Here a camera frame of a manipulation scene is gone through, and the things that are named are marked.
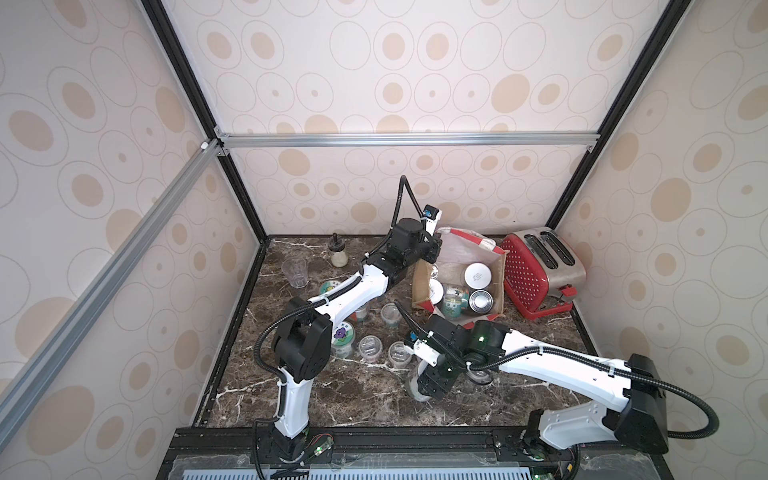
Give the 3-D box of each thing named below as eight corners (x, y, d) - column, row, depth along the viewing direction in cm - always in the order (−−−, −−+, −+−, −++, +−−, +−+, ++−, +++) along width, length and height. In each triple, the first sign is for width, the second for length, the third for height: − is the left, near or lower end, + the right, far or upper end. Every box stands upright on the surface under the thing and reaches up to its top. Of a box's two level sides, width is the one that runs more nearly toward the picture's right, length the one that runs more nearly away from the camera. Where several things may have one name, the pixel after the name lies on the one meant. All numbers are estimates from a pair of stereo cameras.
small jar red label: (359, 363, 89) (357, 354, 84) (360, 345, 93) (359, 335, 88) (382, 363, 89) (381, 354, 84) (382, 345, 93) (381, 335, 88)
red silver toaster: (522, 322, 98) (545, 289, 84) (491, 267, 113) (506, 231, 98) (566, 312, 101) (595, 278, 86) (529, 260, 115) (550, 224, 101)
